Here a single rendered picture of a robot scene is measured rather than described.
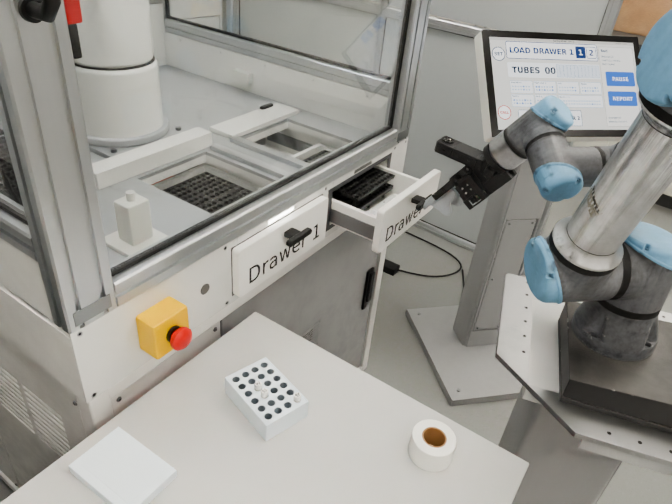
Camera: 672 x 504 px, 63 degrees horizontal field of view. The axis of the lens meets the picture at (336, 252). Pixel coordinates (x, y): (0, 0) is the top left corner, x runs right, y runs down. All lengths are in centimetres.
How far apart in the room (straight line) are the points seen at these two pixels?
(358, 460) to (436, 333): 140
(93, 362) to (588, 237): 78
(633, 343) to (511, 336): 23
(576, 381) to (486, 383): 109
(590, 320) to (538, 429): 26
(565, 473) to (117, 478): 90
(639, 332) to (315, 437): 61
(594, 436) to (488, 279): 107
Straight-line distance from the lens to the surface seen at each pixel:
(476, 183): 119
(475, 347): 226
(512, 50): 173
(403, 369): 214
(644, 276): 106
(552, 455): 131
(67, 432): 117
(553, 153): 107
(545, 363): 117
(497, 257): 201
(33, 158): 72
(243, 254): 103
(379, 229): 121
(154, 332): 91
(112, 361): 95
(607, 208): 89
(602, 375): 111
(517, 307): 129
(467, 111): 270
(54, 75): 71
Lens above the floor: 150
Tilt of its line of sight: 34 degrees down
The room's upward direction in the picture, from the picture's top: 6 degrees clockwise
